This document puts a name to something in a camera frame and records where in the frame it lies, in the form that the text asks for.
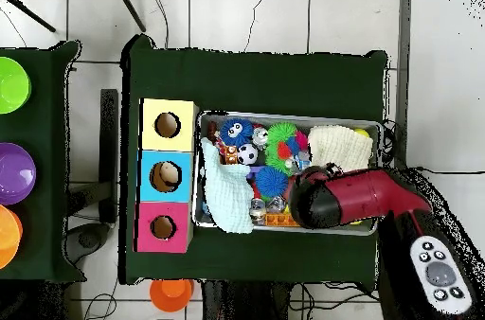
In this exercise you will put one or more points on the green spiky rubber ball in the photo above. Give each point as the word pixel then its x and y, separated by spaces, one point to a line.
pixel 282 131

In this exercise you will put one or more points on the dark green tablecloth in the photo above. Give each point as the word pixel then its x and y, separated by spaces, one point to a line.
pixel 49 127
pixel 246 81

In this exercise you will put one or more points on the grey round stand base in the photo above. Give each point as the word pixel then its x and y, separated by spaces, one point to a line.
pixel 89 238

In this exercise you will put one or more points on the orange plastic cup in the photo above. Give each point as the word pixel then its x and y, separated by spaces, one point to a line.
pixel 170 295

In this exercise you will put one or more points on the blue spiky rubber ball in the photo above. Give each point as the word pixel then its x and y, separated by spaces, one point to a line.
pixel 271 181

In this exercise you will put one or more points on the cream muslin cloth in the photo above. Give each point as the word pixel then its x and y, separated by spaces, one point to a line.
pixel 341 147

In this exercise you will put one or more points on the long orange toy block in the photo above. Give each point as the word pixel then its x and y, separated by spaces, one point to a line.
pixel 278 220

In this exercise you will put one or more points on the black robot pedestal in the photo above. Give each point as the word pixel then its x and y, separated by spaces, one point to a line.
pixel 246 303

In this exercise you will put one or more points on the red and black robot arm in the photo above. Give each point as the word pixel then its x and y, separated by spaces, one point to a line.
pixel 360 195

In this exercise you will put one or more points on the black floor post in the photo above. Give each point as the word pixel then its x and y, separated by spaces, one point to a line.
pixel 109 145

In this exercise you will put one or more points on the black stand legs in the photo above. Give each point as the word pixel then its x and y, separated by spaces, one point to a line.
pixel 129 7

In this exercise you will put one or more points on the large yellow ball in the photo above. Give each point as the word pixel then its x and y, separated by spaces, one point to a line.
pixel 362 132

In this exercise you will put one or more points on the black and white soccer ball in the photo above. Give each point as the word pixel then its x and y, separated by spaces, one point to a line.
pixel 248 154

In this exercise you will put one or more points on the green plastic bowl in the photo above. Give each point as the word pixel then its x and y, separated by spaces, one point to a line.
pixel 13 85

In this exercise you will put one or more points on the blue spiky ball with eyes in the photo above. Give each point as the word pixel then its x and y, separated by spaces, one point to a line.
pixel 244 134

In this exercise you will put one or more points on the multicoloured spiky caterpillar toy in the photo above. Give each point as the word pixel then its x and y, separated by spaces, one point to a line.
pixel 280 153

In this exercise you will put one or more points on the wooden box with three holes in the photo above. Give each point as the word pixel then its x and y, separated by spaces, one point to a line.
pixel 147 221

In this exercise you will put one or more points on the mint muslin cloth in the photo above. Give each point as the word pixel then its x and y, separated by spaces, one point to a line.
pixel 227 191

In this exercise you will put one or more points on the orange plastic bowl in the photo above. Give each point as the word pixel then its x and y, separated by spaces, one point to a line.
pixel 7 236

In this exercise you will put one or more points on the clear plastic packet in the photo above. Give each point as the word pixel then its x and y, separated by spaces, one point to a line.
pixel 303 159

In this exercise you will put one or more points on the purple plastic bowl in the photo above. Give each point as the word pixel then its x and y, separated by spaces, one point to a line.
pixel 15 174

